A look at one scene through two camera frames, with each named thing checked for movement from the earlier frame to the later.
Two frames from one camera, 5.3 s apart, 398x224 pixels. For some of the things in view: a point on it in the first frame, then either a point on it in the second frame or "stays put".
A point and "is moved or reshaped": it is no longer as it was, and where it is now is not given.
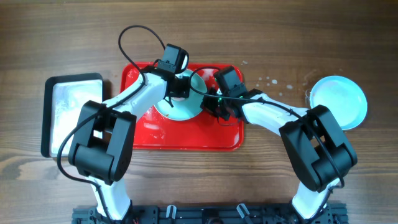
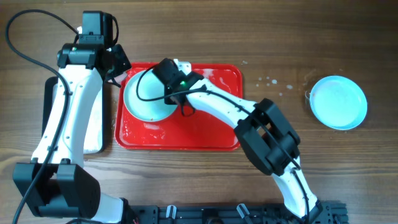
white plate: (184, 109) is moved or reshaped
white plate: (342, 98) stays put
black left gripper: (180, 87) -> (121, 59)
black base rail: (211, 214) stays put
